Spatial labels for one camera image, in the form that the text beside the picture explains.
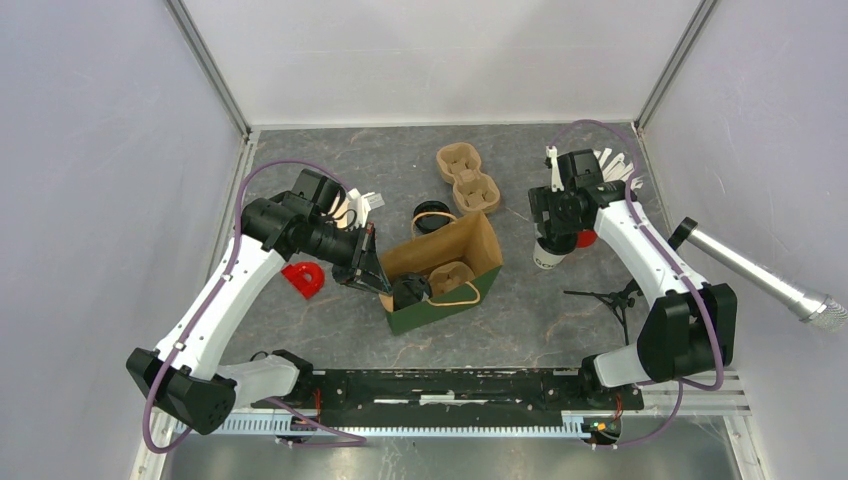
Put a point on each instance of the stack of cardboard cup carriers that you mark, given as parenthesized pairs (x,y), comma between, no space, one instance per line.
(460,165)

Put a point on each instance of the stack of black lids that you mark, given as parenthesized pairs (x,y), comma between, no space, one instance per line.
(432,212)

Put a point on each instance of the single white paper cup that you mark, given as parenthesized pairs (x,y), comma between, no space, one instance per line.
(546,258)

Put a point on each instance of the green paper bag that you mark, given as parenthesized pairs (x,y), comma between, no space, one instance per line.
(470,239)

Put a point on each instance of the red cup holder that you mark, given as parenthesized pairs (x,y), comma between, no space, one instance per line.
(586,239)

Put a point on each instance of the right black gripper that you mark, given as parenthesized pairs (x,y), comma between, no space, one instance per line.
(543,199)

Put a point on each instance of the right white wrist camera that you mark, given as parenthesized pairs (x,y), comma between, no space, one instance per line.
(556,184)

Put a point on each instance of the silver microphone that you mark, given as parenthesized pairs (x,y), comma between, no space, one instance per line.
(809,306)

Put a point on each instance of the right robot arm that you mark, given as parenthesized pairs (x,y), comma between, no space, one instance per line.
(688,335)

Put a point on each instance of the single cardboard cup carrier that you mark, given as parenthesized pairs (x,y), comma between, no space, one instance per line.
(449,276)

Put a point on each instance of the red D-shaped object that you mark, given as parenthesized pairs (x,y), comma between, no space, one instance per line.
(307,278)

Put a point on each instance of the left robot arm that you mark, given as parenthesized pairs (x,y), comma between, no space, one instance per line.
(183,375)

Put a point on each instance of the stack of white paper cups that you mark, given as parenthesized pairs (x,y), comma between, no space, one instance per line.
(346,217)

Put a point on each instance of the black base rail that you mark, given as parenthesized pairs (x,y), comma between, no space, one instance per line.
(465,397)

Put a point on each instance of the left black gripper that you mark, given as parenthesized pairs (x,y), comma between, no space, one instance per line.
(363,267)

